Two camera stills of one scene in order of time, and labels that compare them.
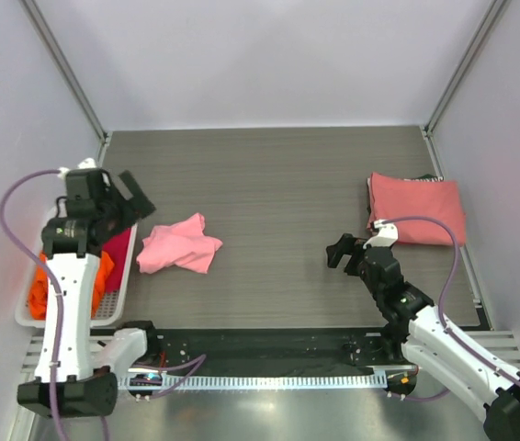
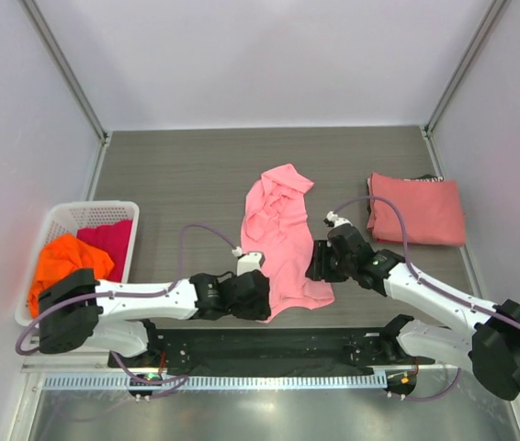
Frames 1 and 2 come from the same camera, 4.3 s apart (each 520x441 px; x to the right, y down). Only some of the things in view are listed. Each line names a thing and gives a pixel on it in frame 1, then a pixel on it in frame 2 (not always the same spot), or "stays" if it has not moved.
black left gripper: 138,205 to 260,310
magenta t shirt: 117,247 stays
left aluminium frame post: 68,73 stays
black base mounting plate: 275,348 stays
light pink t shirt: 183,243 to 276,225
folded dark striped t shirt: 425,178 stays
